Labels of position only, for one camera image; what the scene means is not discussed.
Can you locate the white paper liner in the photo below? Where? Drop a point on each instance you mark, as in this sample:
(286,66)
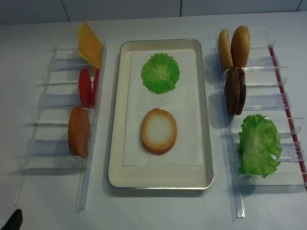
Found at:
(182,103)

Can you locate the golden bun top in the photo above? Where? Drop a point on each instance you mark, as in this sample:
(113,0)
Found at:
(240,46)

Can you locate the red tomato slice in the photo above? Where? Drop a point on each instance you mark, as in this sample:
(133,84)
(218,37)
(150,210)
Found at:
(95,85)
(85,87)

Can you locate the white metal tray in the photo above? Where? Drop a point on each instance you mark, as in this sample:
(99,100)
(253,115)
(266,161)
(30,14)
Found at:
(157,177)

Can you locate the pale bun half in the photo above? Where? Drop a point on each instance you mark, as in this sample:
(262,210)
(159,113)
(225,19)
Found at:
(224,49)

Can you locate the yellow cheese slice front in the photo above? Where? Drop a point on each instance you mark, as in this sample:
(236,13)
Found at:
(92,47)

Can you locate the clear acrylic right rack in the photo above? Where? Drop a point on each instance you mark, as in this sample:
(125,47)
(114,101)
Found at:
(264,98)

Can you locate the clear acrylic rack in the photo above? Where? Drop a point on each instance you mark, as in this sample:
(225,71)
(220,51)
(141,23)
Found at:
(264,98)
(47,149)

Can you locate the black object at corner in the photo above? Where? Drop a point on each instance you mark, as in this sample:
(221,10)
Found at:
(16,219)

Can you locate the brown meat patty back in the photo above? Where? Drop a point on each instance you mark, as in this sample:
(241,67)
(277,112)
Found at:
(242,95)

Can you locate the round green lettuce leaf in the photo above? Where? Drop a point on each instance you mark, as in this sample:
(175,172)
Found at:
(160,73)

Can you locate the large green lettuce leaf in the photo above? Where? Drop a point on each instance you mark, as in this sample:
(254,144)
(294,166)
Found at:
(259,147)

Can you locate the brown bun half left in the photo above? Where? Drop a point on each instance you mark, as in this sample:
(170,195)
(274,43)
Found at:
(79,129)

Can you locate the yellow cheese slice back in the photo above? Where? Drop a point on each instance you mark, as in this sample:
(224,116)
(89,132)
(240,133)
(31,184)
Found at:
(81,43)

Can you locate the toasted bread slice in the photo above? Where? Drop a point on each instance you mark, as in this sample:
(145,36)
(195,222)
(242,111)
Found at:
(159,131)

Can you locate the clear acrylic left rack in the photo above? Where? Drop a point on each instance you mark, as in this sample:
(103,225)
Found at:
(47,149)

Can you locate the red rod on rack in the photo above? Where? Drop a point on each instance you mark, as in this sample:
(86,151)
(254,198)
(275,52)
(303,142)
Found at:
(285,102)

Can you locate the yellow cheese slice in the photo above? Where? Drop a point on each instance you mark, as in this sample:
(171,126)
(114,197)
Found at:
(92,47)
(81,43)

